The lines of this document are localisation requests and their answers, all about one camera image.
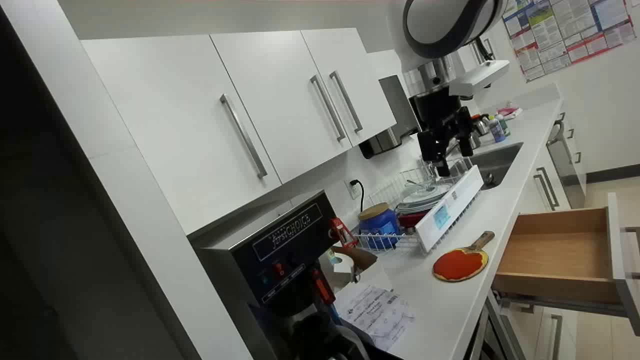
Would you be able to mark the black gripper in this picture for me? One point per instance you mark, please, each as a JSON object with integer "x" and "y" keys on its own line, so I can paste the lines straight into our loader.
{"x": 441, "y": 120}

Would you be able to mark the open wooden drawer white front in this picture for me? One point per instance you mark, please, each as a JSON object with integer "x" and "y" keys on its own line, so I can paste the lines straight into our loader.
{"x": 561, "y": 252}

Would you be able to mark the steel kitchen sink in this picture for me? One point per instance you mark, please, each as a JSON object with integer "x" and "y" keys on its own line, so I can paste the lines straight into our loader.
{"x": 497, "y": 166}

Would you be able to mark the white lower drawer front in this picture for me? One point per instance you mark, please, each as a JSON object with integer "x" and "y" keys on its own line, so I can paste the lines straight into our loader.
{"x": 531, "y": 192}

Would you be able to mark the colourful wall poster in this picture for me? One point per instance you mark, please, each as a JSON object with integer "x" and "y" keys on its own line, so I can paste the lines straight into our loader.
{"x": 566, "y": 32}

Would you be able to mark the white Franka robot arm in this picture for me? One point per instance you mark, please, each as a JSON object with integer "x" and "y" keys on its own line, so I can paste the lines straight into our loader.
{"x": 441, "y": 20}

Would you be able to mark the clear plastic plate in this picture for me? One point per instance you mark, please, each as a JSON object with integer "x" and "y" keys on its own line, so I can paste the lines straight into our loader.
{"x": 423, "y": 196}

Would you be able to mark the white lower cabinet door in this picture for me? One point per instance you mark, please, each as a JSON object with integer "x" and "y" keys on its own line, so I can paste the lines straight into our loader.
{"x": 533, "y": 337}

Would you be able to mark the printed paper sheet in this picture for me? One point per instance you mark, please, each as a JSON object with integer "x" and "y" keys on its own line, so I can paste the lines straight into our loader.
{"x": 376, "y": 316}

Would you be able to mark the dark undercounter appliance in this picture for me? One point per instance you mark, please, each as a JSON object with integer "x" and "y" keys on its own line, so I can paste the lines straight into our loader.
{"x": 491, "y": 333}

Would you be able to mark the small dark jar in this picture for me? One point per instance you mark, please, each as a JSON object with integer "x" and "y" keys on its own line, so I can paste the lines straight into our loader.
{"x": 480, "y": 124}

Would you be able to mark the blue cup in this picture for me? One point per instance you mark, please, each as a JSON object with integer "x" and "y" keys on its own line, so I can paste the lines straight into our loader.
{"x": 500, "y": 131}

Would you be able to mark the white cabinet drawers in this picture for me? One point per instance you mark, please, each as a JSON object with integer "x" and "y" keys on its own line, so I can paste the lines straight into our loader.
{"x": 272, "y": 93}

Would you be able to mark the gray black wall dispenser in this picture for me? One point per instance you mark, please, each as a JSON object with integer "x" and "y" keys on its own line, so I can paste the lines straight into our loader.
{"x": 392, "y": 113}

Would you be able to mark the blue container cork lid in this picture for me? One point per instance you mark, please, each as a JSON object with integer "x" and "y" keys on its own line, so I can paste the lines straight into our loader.
{"x": 381, "y": 227}

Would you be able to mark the dark tall refrigerator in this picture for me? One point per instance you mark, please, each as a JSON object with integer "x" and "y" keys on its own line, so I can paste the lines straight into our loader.
{"x": 40, "y": 200}

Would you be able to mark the red table tennis paddle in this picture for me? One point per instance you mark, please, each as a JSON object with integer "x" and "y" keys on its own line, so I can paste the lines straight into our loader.
{"x": 456, "y": 265}

